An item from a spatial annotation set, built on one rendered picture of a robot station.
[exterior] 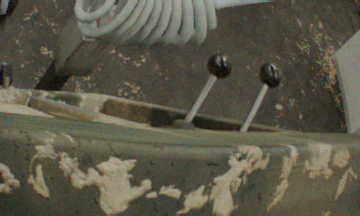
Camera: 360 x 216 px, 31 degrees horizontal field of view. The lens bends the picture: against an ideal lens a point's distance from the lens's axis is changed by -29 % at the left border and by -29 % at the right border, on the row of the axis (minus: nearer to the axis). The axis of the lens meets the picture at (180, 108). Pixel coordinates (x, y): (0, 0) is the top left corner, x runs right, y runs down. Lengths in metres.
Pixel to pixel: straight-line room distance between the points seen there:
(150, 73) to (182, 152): 2.77
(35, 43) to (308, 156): 2.52
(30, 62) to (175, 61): 0.75
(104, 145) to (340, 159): 0.19
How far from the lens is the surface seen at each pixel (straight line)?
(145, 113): 1.66
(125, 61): 3.15
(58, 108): 1.50
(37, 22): 3.02
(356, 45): 3.99
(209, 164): 0.42
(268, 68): 1.12
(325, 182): 0.51
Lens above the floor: 2.23
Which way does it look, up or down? 45 degrees down
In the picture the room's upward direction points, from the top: 51 degrees clockwise
